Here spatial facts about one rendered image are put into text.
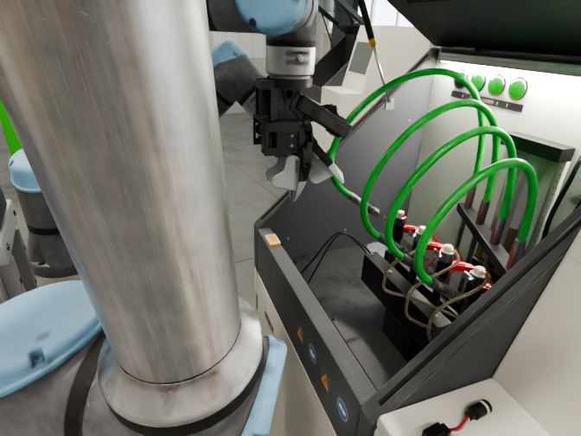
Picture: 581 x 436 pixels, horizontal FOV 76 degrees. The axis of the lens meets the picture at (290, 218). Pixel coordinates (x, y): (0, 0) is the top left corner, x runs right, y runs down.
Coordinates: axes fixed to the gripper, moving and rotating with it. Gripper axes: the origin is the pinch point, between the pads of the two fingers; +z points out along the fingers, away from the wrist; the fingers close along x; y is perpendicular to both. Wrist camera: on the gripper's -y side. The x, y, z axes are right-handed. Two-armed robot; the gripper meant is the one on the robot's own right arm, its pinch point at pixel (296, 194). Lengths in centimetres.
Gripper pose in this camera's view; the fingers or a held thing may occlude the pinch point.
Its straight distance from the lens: 68.0
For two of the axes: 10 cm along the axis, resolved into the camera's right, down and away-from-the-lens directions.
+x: 3.4, 4.3, -8.4
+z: -0.3, 8.9, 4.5
